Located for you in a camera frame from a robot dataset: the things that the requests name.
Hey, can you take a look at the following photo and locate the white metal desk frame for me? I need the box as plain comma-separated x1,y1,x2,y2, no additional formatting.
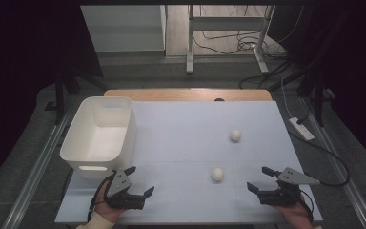
185,4,276,75

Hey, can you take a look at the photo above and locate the person's left hand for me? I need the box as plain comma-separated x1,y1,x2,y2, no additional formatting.
93,182,127,224

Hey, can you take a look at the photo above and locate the white cabinet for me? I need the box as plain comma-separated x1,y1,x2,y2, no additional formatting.
80,4,168,53

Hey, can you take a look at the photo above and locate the bundle of black floor cables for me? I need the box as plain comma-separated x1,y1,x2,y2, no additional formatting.
192,4,303,91

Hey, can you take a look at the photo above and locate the person's right hand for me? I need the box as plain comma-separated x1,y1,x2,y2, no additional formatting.
272,198,315,229

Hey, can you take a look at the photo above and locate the pale blue table board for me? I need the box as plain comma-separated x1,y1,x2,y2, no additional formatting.
54,100,324,225

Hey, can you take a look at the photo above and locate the white power strip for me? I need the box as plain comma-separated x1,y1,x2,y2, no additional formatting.
288,116,315,142

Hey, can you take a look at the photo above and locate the aluminium floor rail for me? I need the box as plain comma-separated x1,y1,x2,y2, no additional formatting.
1,103,79,229
300,96,366,229

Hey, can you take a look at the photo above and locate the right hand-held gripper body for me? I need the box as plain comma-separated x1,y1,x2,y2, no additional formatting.
256,167,321,207

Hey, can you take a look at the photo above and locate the wooden table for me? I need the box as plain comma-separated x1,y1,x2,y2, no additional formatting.
104,88,274,103

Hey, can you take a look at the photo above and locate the black stand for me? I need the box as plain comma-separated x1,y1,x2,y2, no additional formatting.
296,60,336,128
44,68,110,126

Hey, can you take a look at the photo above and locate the white plastic storage bin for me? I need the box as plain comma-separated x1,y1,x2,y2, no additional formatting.
59,95,138,180

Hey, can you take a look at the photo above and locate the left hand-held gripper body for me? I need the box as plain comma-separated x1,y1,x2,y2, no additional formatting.
103,168,146,211

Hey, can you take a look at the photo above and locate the white ping-pong ball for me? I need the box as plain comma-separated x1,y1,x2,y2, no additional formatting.
229,129,242,143
211,167,225,182

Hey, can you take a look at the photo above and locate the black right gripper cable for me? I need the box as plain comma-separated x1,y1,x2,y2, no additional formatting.
287,127,351,188

